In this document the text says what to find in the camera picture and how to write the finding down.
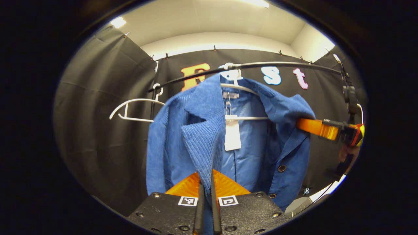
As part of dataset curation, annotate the row of cloth clips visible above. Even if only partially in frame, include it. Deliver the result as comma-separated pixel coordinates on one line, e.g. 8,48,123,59
123,32,332,64

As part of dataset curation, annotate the white plastic hanger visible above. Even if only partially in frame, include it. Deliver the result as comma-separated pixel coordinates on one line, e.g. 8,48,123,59
218,63,270,122
109,83,166,123

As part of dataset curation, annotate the long ceiling light panel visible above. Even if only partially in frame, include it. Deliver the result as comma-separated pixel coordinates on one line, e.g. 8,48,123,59
240,0,270,8

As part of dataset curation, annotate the black backdrop cloth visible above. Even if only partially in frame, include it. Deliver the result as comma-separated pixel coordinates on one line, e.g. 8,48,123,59
54,26,366,216

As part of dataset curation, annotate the blue corduroy jacket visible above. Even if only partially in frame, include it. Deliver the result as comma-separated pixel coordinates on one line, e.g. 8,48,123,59
146,73,316,235

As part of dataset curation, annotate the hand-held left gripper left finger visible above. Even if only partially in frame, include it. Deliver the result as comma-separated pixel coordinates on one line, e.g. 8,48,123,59
127,172,205,235

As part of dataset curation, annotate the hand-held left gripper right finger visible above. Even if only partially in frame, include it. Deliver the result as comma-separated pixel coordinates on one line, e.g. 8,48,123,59
211,169,290,235

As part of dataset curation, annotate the white paper hang tag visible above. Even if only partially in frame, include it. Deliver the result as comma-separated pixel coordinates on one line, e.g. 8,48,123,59
224,115,242,151

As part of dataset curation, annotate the black clothes rack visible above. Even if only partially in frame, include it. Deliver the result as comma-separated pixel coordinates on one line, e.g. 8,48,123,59
148,61,343,120

